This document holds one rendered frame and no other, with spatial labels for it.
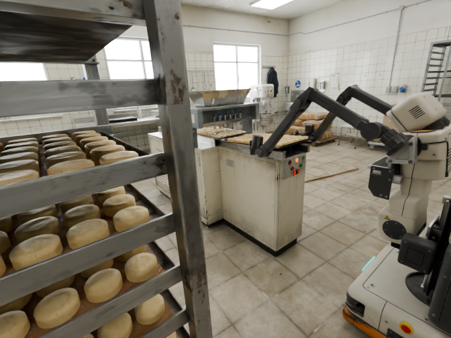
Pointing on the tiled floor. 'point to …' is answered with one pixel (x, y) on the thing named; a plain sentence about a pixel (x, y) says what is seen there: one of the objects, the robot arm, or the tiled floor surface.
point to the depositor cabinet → (207, 153)
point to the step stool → (350, 134)
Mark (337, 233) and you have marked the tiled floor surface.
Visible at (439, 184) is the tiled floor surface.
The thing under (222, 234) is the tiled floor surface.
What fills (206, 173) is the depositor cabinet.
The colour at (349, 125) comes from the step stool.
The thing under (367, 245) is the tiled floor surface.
